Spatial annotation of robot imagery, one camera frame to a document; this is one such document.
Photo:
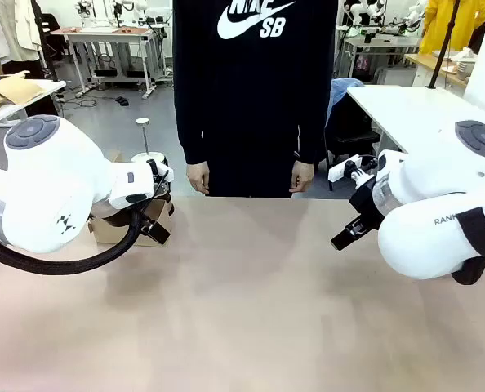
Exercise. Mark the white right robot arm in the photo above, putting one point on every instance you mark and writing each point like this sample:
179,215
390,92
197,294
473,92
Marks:
430,183

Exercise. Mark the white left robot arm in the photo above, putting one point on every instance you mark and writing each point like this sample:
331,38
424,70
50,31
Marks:
50,183

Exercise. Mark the black pole stand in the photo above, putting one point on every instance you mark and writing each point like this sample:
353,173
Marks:
440,53

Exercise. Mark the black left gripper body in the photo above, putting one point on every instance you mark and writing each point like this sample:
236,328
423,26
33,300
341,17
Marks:
118,219

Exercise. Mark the person's right forearm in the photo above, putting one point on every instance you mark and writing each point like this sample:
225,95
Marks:
193,143

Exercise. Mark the person in black sweatshirt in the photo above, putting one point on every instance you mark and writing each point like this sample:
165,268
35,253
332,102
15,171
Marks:
250,102

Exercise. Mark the cream lab coat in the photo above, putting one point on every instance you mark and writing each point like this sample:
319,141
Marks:
24,24

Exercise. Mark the person's left hand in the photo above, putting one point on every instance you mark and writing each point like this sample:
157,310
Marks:
301,177

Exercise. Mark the white table with papers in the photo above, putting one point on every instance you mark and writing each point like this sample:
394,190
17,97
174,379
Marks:
48,86

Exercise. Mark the black office chair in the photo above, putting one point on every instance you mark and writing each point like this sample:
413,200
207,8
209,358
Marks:
48,41

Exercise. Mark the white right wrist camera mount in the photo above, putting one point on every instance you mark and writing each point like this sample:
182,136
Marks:
337,173

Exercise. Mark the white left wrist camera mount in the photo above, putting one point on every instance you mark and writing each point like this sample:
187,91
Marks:
167,172

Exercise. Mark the person's left forearm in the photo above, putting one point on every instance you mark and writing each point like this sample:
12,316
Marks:
310,143

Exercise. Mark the wooden background table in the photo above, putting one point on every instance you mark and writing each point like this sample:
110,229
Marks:
426,61

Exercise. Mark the black floor power strip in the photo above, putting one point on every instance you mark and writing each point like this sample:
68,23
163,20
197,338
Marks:
122,101

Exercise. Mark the grey table with orange mat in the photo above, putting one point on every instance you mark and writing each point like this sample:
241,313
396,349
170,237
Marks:
103,36

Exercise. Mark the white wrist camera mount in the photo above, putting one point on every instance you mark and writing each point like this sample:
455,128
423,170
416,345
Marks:
337,173
167,172

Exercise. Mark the white stacked containers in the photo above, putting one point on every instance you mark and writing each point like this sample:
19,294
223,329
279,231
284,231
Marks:
467,65

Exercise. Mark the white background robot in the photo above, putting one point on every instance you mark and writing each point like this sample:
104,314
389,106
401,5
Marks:
103,10
365,14

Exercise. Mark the blue cloth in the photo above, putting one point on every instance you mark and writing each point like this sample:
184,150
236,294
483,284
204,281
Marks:
342,87

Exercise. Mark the brown paper bag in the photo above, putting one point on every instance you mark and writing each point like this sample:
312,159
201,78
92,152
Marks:
14,90

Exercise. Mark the person's right hand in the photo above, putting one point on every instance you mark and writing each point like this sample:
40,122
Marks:
197,177

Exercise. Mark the person in yellow jacket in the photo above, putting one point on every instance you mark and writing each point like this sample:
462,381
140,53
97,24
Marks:
442,24

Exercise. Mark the grey background robot table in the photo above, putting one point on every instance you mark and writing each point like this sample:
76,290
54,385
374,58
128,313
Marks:
385,41

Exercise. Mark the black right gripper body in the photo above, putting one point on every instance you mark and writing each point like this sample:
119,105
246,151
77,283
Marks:
369,204

